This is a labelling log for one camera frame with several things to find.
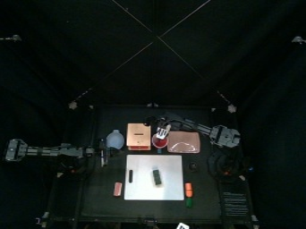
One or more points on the white paper tag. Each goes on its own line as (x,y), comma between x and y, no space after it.
(184,225)

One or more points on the wooden box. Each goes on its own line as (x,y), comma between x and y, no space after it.
(138,135)

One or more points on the red paper cup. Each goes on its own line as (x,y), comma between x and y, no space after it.
(160,143)

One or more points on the pink plastic plate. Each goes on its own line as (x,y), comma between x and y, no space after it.
(184,142)

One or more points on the blue curved toy piece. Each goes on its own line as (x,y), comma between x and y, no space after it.
(160,150)

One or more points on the black printed label sheet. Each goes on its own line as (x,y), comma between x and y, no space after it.
(236,202)

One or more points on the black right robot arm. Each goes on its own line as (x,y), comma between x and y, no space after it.
(225,135)

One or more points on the white cutting board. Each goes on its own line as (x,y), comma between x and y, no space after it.
(153,184)

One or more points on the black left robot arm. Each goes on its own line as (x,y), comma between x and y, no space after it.
(47,150)

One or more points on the pink toy salmon piece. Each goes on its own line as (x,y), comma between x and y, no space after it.
(118,189)

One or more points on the orange toy carrot green top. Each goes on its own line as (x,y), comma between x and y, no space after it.
(189,190)

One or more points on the metal frame clamp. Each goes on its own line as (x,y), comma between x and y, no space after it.
(73,104)
(232,108)
(14,38)
(299,39)

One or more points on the green toy sushi roll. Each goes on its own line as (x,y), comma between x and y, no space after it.
(158,177)

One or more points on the pale blue plastic jug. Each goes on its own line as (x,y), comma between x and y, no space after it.
(116,140)

